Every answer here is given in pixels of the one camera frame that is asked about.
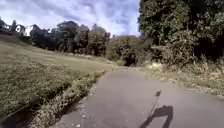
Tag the grey asphalt path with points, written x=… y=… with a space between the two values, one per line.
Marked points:
x=126 y=96

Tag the row of trees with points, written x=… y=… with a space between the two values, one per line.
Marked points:
x=83 y=40

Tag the dense wood of trees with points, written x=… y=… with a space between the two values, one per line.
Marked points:
x=173 y=26

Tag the grass slope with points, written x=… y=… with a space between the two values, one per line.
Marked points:
x=36 y=70

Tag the overgrown grass verge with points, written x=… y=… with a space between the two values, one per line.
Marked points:
x=200 y=78

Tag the dark kerb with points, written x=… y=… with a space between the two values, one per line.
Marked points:
x=30 y=108

